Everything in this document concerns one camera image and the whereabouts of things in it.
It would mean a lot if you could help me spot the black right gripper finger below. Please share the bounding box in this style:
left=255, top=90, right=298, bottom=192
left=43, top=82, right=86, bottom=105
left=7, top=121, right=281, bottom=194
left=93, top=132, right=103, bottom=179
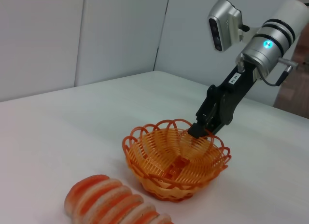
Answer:
left=187, top=88, right=217, bottom=140
left=208, top=122, right=229, bottom=137

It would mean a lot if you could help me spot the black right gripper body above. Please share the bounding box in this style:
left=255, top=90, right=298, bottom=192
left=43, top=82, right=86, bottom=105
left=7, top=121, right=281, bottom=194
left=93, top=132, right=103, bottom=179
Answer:
left=207, top=60, right=261, bottom=135

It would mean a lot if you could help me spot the orange woven plastic basket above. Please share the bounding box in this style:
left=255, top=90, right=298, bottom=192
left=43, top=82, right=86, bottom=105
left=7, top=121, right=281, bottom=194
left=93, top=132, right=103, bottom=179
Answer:
left=122, top=117, right=232, bottom=202

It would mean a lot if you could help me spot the orange striped bread loaf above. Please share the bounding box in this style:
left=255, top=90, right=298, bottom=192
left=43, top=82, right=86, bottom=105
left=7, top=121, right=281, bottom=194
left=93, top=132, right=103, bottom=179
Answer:
left=64, top=174, right=175, bottom=224

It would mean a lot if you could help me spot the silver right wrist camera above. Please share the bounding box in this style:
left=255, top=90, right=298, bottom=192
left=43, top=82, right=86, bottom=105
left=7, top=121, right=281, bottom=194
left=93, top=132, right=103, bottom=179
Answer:
left=207, top=0, right=251, bottom=52

